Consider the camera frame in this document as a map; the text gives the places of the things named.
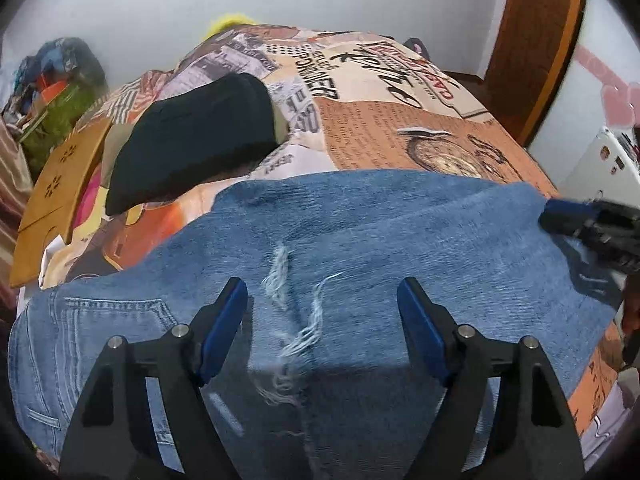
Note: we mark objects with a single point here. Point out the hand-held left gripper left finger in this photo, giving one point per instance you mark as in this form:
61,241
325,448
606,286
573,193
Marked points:
225,327

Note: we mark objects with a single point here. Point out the grey bag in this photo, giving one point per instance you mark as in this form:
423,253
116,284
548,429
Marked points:
417,45

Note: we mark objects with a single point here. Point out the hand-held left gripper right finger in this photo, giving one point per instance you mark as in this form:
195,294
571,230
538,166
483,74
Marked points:
422,332

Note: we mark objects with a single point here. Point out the white cloth pile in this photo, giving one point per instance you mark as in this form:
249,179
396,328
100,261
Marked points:
50,255

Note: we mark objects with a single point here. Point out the pink plastic item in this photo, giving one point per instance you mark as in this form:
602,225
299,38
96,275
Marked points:
615,97

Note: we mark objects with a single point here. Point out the folded black pants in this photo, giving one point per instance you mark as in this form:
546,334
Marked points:
190,145

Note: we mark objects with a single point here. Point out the white cabinet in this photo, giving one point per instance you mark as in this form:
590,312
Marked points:
600,160

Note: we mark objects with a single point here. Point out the pile of colourful clothes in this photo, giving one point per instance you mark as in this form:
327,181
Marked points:
60,57

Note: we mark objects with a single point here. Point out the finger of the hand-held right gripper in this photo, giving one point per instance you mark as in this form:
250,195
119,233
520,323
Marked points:
570,204
562,222

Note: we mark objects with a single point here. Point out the blue jeans pants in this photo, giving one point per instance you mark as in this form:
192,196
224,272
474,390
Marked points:
375,240

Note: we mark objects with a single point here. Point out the brown wooden door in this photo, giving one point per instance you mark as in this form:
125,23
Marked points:
540,35

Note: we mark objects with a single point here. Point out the printed bedspread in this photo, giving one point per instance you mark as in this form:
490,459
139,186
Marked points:
380,135

